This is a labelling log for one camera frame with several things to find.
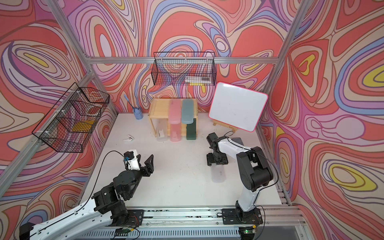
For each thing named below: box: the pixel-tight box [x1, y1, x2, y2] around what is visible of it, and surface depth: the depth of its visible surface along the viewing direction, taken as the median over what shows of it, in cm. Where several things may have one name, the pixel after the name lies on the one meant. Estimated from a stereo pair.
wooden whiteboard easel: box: [212, 120, 238, 134], surface depth 109 cm
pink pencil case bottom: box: [170, 122, 182, 143], surface depth 106 cm
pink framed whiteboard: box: [208, 81, 269, 133], surface depth 101 cm
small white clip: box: [123, 134, 135, 141], surface depth 104 cm
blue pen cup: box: [133, 107, 144, 120], surface depth 114 cm
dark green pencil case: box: [186, 118, 197, 140], surface depth 104 cm
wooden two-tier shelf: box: [148, 98, 199, 138], surface depth 96 cm
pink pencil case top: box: [169, 98, 181, 125], surface depth 94 cm
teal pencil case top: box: [181, 98, 194, 125], surface depth 93 cm
